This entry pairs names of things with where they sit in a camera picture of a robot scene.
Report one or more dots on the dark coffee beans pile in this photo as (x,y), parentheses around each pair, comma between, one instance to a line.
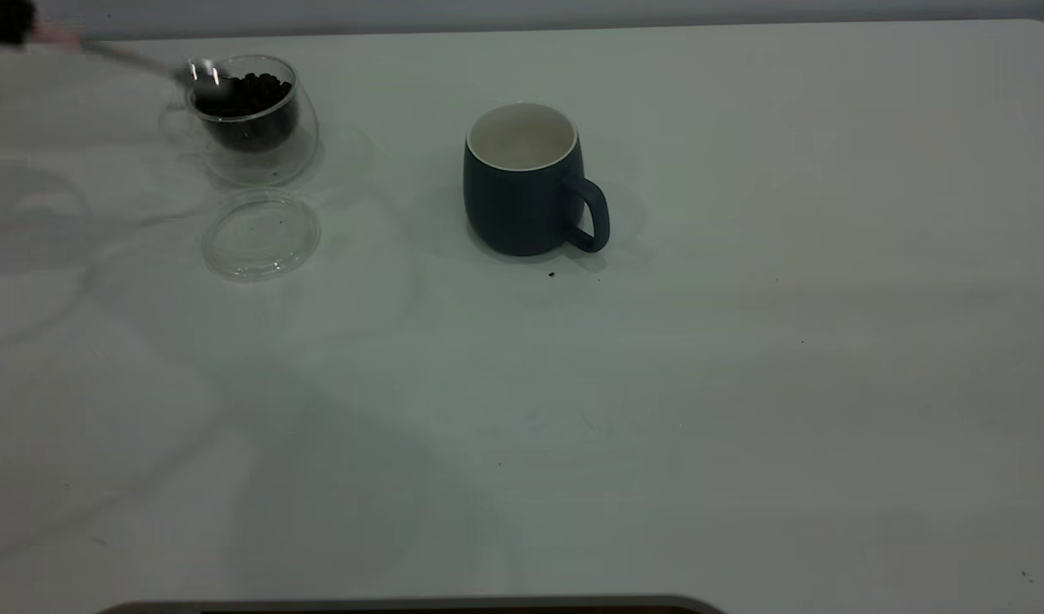
(253,98)

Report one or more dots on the clear double-wall glass cup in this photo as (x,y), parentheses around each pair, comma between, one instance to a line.
(270,166)

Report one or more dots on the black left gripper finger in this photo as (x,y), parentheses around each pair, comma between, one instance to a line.
(2,21)

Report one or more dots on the clear round glass lid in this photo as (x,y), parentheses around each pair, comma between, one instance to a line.
(258,247)

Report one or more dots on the dark grey ceramic mug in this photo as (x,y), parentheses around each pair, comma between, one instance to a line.
(513,213)

